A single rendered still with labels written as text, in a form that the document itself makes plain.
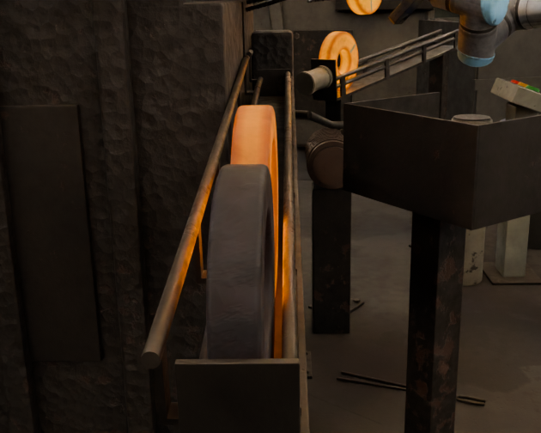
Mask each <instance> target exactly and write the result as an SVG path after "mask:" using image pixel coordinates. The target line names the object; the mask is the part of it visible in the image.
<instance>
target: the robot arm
mask: <svg viewBox="0 0 541 433"><path fill-rule="evenodd" d="M422 1H423V0H404V1H403V2H402V3H401V4H400V5H399V6H398V7H397V8H396V9H395V10H394V11H393V12H392V13H391V14H390V15H389V16H388V18H389V19H390V21H391V22H392V23H393V24H402V23H404V22H405V21H406V20H407V18H408V17H409V16H410V15H411V13H412V12H413V11H414V10H415V9H416V8H417V7H418V6H419V5H420V4H421V3H422ZM429 1H430V3H431V5H432V6H434V7H436V8H440V9H444V10H447V11H450V12H453V13H455V14H458V15H459V37H458V45H457V50H458V58H459V60H460V61H461V62H462V63H463V64H465V65H469V66H471V67H483V66H485V65H488V64H490V63H491V62H492V61H493V59H494V57H495V49H496V48H497V47H498V46H499V45H500V44H501V43H502V42H503V41H504V40H506V39H507V38H508V37H509V36H510V35H511V34H512V33H513V32H515V31H517V30H529V29H534V28H541V0H429Z"/></svg>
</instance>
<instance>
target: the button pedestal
mask: <svg viewBox="0 0 541 433"><path fill-rule="evenodd" d="M515 84H516V83H515ZM515 84H513V83H511V82H507V81H504V80H502V79H500V78H496V80H495V83H494V85H493V87H492V89H491V91H490V92H491V93H492V94H494V95H497V96H499V97H501V98H503V99H505V100H507V101H510V102H507V109H506V120H510V119H520V118H525V117H531V116H536V115H538V113H541V93H539V92H537V91H534V90H531V89H528V88H522V87H523V86H522V87H520V86H518V85H515ZM529 223H530V215H529V216H523V217H519V218H516V219H513V220H509V221H506V222H503V223H498V229H497V241H496V253H495V262H483V273H484V274H485V276H486V277H487V279H488V280H489V281H490V282H491V284H492V285H541V278H540V277H539V276H538V275H537V274H536V272H535V271H534V270H533V269H532V268H531V267H530V266H529V265H528V264H527V263H526V255H527V244H528V234H529Z"/></svg>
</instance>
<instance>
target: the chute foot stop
mask: <svg viewBox="0 0 541 433"><path fill-rule="evenodd" d="M174 370H175V380H176V392H177V403H178V414H179V433H301V406H300V359H299V358H264V359H176V360H175V364H174Z"/></svg>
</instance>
